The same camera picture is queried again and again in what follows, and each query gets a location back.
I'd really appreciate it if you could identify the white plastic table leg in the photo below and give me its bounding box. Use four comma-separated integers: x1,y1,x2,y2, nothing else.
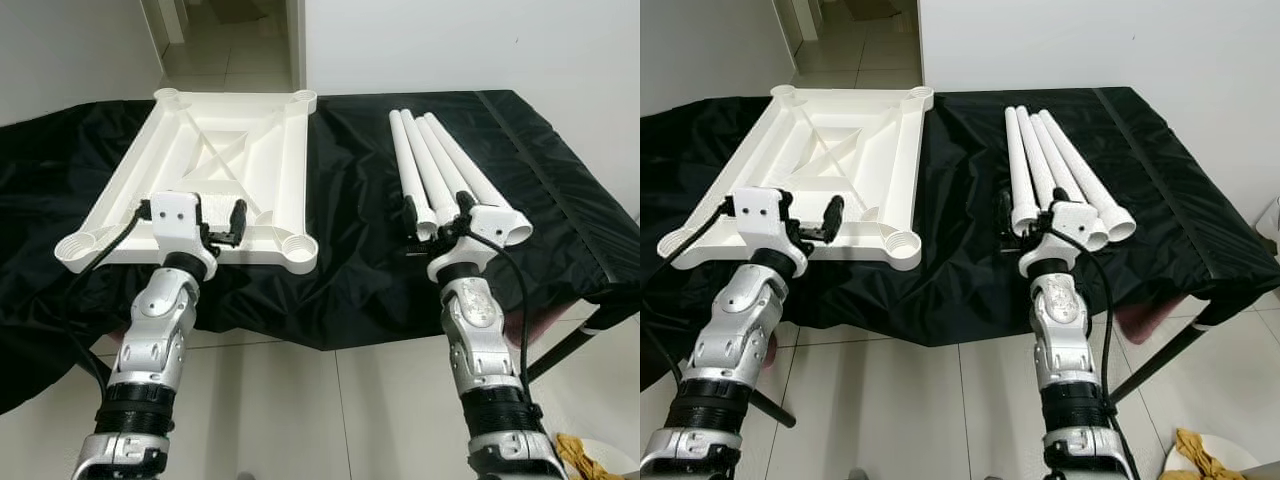
424,110,534,246
1038,108,1138,243
412,110,501,216
1003,104,1043,237
400,108,466,216
1015,104,1071,213
388,108,439,236
1027,108,1111,251

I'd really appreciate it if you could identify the white plastic table top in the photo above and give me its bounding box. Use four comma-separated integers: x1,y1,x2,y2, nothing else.
657,85,935,273
55,88,319,275

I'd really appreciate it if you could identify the black table cloth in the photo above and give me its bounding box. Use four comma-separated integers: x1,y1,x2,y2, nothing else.
0,90,641,416
640,87,1280,391

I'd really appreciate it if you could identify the pink round object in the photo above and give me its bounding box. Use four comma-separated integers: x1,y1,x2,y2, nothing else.
1115,300,1166,346
505,305,561,346

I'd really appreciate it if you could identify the white plastic chair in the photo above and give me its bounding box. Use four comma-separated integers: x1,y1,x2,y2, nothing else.
1255,195,1280,246

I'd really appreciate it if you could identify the yellow cloth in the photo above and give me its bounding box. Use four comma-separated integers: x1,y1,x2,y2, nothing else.
1172,428,1226,480
555,432,601,480

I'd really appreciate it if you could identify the white round bowl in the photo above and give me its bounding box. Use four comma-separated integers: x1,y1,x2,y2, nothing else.
1165,432,1261,480
570,440,641,480

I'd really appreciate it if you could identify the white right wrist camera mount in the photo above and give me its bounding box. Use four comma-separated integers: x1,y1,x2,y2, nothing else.
1018,200,1101,279
425,205,521,284

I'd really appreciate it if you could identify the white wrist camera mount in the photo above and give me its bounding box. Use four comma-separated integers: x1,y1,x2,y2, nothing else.
425,205,521,284
1018,200,1101,279
730,187,809,279
148,192,219,283

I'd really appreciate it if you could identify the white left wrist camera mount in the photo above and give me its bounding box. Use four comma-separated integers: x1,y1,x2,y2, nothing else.
730,187,809,279
148,192,219,283

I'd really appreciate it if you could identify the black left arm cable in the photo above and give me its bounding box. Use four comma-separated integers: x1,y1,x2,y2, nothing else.
655,195,736,276
55,198,153,396

